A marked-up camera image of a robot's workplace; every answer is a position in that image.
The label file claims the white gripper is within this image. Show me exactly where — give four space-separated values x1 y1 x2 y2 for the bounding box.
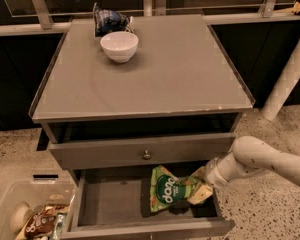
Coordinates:
187 158 228 205

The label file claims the green rice chip bag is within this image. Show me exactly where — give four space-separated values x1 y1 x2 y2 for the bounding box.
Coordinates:
149 165 207 213

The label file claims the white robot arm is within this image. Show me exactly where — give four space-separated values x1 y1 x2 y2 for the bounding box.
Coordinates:
187 136 300 205

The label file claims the grey upper drawer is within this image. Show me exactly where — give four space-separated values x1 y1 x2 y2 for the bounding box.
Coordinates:
49 133 235 170

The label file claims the round metal drawer knob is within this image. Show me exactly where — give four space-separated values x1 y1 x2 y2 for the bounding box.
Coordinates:
143 150 151 160

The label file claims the grey drawer cabinet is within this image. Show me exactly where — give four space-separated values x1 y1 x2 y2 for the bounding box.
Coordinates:
30 15 254 232

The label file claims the open grey middle drawer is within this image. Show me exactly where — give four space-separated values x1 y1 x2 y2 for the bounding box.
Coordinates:
61 165 234 240

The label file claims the brown snack bag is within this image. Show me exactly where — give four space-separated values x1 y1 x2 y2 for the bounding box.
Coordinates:
22 204 69 240

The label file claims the dark blue snack bag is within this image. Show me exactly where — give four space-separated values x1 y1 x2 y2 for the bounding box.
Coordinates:
93 3 133 37

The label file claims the green snack packet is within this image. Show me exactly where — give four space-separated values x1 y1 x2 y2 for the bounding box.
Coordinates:
50 213 67 240

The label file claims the white ceramic bowl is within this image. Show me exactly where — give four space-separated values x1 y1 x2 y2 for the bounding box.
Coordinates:
100 31 139 63

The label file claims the clear plastic storage bin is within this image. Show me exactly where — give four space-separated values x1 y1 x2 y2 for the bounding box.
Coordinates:
0 179 76 240

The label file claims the white round object in bin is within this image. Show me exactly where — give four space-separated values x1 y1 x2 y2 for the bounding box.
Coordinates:
10 202 33 233

